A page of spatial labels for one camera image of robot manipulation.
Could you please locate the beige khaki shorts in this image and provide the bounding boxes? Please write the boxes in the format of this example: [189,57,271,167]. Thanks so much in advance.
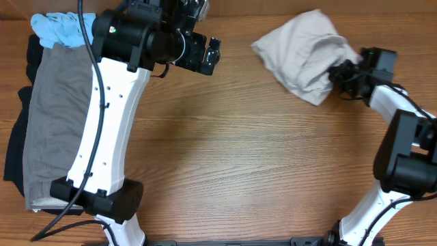
[251,10,360,106]

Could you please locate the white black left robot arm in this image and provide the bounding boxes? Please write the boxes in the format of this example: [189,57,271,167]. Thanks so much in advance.
[50,0,221,245]

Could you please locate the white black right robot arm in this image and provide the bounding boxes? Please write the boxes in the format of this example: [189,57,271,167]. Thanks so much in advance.
[314,47,436,245]

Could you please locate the light blue garment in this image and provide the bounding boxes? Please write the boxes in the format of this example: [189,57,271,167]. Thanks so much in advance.
[30,12,85,49]

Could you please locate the grey shorts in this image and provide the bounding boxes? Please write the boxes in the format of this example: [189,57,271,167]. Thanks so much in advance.
[23,44,93,210]

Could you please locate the black garment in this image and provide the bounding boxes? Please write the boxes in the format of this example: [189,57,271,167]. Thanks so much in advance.
[3,34,63,215]

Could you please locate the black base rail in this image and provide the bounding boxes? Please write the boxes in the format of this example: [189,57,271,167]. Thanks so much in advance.
[147,236,323,246]

